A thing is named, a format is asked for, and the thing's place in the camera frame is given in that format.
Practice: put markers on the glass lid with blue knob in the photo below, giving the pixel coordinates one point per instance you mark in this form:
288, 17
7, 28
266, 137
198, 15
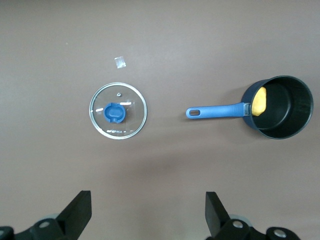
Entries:
113, 113

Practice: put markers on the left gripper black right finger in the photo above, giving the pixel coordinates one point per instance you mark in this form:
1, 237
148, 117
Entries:
221, 225

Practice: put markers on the small clear tape piece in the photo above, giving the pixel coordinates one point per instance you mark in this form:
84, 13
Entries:
120, 62

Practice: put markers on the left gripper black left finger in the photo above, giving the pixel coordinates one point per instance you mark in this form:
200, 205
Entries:
70, 220

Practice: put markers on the yellow potato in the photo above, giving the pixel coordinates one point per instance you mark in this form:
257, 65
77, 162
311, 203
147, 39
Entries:
259, 102

